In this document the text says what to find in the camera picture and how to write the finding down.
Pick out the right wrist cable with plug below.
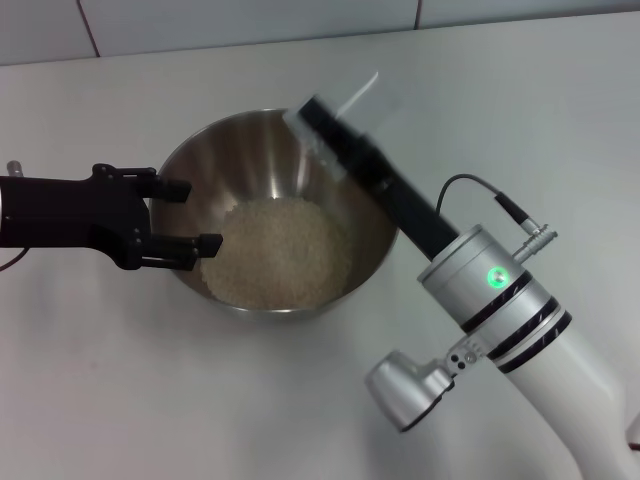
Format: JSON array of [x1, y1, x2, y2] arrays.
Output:
[[434, 173, 562, 263]]

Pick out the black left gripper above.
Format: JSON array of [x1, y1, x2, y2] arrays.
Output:
[[0, 161, 224, 272]]

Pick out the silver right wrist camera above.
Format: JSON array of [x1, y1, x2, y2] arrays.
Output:
[[363, 349, 457, 434]]

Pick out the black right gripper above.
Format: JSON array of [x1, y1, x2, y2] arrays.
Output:
[[296, 93, 460, 262]]

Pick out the white rice grains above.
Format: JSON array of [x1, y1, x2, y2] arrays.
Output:
[[199, 196, 354, 309]]

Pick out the clear plastic cup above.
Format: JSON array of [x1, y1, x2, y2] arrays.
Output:
[[281, 71, 397, 182]]

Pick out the stainless steel mixing bowl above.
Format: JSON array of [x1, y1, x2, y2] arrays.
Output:
[[156, 107, 402, 324]]

